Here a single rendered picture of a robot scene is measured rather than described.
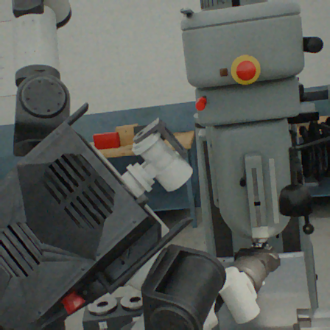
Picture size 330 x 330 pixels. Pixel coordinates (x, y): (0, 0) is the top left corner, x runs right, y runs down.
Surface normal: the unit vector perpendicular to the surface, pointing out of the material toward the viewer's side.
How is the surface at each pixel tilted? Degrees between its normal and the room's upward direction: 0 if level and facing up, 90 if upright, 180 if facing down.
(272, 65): 90
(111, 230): 64
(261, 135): 90
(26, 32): 59
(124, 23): 90
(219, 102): 90
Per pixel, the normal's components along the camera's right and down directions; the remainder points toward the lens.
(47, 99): 0.29, -0.33
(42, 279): -0.29, 0.00
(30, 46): -0.06, -0.29
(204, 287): 0.65, -0.47
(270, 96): -0.13, 0.26
